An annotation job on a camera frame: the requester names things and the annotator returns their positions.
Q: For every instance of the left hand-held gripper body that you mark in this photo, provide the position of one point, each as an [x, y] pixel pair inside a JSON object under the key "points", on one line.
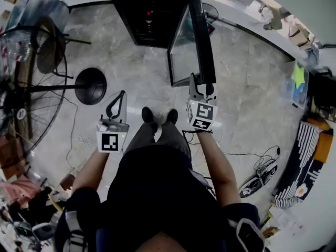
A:
{"points": [[110, 142]]}

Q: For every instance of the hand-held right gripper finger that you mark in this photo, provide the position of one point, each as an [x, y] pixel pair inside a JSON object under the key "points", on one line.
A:
{"points": [[209, 89], [193, 90]]}

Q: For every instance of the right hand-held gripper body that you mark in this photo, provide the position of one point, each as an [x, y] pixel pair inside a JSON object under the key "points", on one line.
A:
{"points": [[203, 113]]}

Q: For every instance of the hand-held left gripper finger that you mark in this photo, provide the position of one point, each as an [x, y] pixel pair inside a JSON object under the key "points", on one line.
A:
{"points": [[109, 110], [123, 111]]}

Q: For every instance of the person's right forearm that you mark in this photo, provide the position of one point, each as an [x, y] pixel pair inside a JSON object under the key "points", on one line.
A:
{"points": [[218, 167]]}

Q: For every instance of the person's left forearm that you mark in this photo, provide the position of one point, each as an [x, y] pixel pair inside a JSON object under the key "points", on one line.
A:
{"points": [[89, 172]]}

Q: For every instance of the black mini fridge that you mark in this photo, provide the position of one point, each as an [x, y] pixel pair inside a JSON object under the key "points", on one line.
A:
{"points": [[126, 9]]}

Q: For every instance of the person's left black shoe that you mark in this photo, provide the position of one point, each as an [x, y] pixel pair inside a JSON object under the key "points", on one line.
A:
{"points": [[147, 114]]}

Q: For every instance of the person's black shoe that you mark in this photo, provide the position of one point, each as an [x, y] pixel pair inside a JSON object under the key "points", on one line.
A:
{"points": [[147, 114], [172, 116]]}

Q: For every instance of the black standing fan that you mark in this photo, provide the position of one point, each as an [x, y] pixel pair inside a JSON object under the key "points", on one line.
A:
{"points": [[90, 86]]}

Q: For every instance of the person's right black shoe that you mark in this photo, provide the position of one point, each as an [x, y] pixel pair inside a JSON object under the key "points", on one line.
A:
{"points": [[172, 116]]}

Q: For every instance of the person's grey trousers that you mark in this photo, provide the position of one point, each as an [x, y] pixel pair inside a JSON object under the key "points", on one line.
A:
{"points": [[147, 138]]}

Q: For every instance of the brown cardboard piece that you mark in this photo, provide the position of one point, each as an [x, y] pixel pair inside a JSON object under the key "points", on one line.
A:
{"points": [[67, 181]]}

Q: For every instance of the dark wicker chair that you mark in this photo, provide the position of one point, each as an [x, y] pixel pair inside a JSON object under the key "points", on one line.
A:
{"points": [[48, 54]]}

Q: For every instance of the dark sneaker white print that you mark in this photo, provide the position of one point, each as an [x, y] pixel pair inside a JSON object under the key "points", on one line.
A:
{"points": [[258, 182]]}

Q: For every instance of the large clear storage box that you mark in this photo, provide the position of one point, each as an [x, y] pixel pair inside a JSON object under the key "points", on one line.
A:
{"points": [[298, 98]]}

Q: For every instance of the green star toy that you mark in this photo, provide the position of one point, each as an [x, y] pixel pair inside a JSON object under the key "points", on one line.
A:
{"points": [[298, 75]]}

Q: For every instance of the olive green bag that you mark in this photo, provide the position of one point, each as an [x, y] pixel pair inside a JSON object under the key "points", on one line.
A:
{"points": [[274, 20]]}

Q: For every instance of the pink cloth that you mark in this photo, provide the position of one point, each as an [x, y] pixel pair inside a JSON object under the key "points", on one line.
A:
{"points": [[18, 193]]}

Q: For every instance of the blue denim cloth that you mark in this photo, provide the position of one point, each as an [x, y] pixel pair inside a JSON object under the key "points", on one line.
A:
{"points": [[313, 55]]}

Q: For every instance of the black office chair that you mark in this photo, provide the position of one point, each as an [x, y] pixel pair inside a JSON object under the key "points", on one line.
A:
{"points": [[323, 93]]}

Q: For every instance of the water jug pack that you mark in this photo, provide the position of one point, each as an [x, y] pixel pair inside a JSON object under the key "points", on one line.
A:
{"points": [[10, 51]]}

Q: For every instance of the black white striped cloth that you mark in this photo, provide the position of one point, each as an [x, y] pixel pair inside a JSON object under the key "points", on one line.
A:
{"points": [[287, 201]]}

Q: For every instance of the plastic wrapped grey panel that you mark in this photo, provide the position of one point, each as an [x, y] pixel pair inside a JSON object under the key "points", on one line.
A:
{"points": [[36, 6]]}

